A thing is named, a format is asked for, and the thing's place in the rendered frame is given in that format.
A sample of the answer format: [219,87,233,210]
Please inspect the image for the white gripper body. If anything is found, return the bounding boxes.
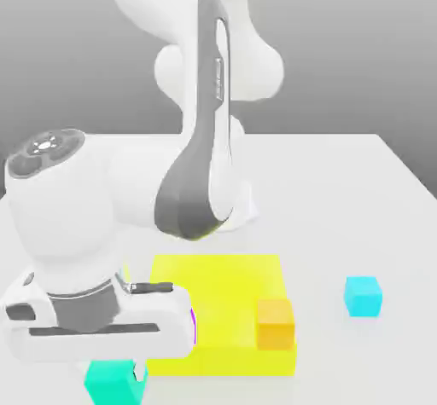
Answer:
[7,286,197,364]

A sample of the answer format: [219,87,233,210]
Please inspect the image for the small teal cube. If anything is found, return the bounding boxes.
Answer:
[83,359,150,405]

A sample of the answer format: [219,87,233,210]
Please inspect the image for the small orange cube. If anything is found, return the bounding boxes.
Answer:
[255,298,295,351]

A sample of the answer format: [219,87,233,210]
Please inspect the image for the small cyan cube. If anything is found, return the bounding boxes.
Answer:
[342,275,384,318]

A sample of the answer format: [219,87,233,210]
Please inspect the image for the large yellow box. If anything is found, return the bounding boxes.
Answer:
[145,253,299,378]

